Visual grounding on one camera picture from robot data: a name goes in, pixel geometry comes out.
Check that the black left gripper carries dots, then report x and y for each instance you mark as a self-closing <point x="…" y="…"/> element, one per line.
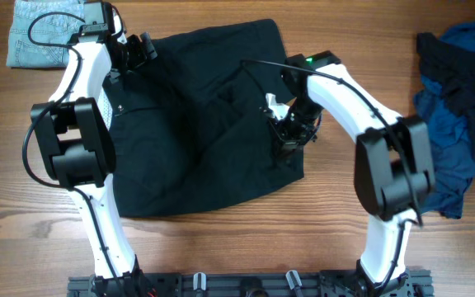
<point x="139" y="57"/>

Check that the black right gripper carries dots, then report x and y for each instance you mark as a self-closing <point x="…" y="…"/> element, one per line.
<point x="285" y="141"/>

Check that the black shorts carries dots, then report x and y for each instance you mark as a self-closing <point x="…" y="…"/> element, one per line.
<point x="188" y="127"/>

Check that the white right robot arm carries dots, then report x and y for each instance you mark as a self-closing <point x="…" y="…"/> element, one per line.
<point x="394" y="173"/>

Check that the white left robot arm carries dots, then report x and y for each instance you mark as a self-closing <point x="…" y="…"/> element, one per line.
<point x="78" y="152"/>

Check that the folded light blue jeans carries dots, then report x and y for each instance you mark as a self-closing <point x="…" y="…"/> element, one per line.
<point x="39" y="31"/>

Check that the blue garment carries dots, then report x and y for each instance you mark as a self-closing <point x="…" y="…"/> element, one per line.
<point x="449" y="136"/>

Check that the dark navy garment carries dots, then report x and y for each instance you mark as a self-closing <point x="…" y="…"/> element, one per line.
<point x="454" y="69"/>

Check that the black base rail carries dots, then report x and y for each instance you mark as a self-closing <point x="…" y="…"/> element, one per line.
<point x="245" y="284"/>

